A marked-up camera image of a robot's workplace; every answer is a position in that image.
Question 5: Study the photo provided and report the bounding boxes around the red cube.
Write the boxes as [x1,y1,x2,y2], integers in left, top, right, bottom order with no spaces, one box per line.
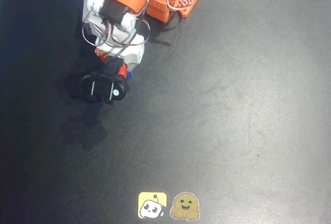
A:
[118,63,129,79]

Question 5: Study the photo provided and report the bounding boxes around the black webcam with clamp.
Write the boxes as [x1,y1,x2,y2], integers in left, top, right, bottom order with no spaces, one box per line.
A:
[80,71,130,106]

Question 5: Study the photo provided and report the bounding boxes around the black table mat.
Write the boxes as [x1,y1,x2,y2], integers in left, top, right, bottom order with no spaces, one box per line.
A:
[0,0,331,224]

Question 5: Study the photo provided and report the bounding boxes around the yellow robot sticker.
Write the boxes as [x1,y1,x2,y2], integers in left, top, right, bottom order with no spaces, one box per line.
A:
[138,191,168,219]

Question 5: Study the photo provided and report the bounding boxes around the hugging face emoji sticker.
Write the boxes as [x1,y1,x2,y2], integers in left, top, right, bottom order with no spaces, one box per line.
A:
[169,191,201,221]

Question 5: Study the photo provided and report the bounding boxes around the white red servo wire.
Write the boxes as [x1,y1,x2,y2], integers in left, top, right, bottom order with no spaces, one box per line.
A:
[81,19,111,49]
[121,19,151,48]

